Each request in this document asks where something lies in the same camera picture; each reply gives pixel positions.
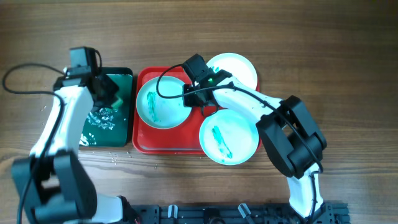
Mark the white plate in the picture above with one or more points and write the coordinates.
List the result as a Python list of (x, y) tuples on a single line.
[(239, 66), (228, 138), (158, 112)]

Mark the black tray green water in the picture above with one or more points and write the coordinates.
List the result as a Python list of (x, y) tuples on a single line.
[(112, 127)]

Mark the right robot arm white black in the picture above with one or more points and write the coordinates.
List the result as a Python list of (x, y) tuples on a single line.
[(292, 139)]

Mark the red plastic tray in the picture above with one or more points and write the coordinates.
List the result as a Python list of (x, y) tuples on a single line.
[(183, 139)]

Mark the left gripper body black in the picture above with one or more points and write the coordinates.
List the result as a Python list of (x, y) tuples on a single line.
[(109, 89)]

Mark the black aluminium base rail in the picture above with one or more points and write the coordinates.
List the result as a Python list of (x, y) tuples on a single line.
[(278, 213)]

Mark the green sponge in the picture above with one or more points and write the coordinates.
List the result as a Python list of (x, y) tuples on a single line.
[(117, 102)]

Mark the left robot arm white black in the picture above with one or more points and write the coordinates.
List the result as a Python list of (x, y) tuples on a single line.
[(52, 183)]

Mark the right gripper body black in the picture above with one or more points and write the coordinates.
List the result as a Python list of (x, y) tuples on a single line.
[(190, 99)]

